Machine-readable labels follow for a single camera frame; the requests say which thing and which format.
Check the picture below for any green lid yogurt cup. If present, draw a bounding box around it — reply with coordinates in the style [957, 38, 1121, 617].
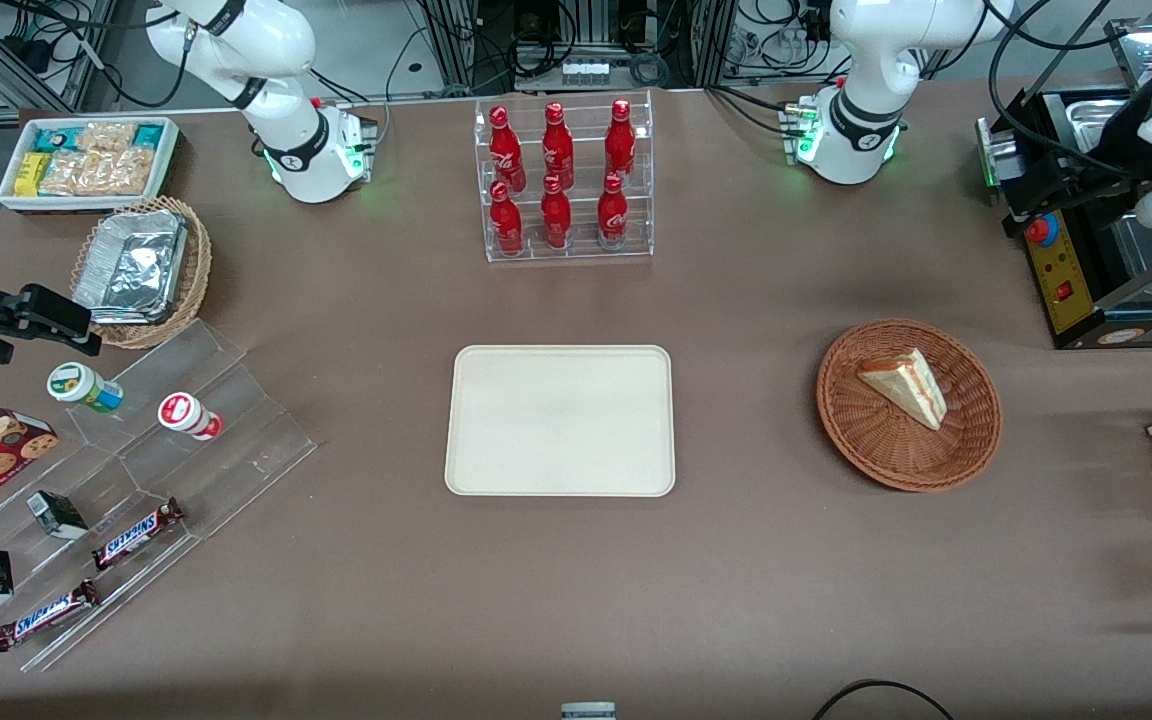
[46, 362, 125, 415]

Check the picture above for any white snack bin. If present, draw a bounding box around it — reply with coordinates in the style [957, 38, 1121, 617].
[0, 115, 183, 216]

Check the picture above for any clear acrylic bottle rack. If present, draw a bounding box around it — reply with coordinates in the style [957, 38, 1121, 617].
[473, 89, 656, 264]

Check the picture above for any light wicker basket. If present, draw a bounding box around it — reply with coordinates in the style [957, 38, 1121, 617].
[70, 195, 213, 350]

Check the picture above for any triangular sandwich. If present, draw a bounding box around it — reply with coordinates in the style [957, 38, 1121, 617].
[856, 347, 949, 432]

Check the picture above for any clear cookie bag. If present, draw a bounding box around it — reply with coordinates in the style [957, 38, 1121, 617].
[40, 122, 155, 197]

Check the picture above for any red lid yogurt cup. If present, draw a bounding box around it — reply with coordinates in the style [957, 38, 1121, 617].
[157, 392, 225, 442]

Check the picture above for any black food warmer case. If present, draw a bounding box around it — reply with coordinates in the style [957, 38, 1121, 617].
[976, 0, 1152, 351]

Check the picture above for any brown wicker basket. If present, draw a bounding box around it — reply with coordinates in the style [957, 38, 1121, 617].
[816, 318, 1003, 493]

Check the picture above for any red cola bottle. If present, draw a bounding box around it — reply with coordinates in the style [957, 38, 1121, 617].
[540, 175, 574, 252]
[489, 180, 525, 257]
[596, 172, 630, 250]
[541, 102, 576, 189]
[488, 106, 527, 193]
[603, 98, 638, 183]

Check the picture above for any yellow snack packet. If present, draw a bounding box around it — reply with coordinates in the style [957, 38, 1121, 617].
[13, 152, 53, 197]

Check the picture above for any snickers bar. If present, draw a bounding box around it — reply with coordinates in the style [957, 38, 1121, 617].
[91, 497, 186, 572]
[0, 578, 101, 654]

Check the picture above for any beige plastic tray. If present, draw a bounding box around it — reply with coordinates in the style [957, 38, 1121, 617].
[444, 345, 677, 498]

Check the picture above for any aluminium foil tray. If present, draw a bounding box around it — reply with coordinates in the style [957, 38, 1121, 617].
[73, 208, 190, 326]

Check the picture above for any black cable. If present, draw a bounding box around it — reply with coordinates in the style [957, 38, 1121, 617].
[813, 679, 957, 720]

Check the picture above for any clear acrylic stepped shelf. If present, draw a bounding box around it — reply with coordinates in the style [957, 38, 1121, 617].
[0, 318, 319, 673]

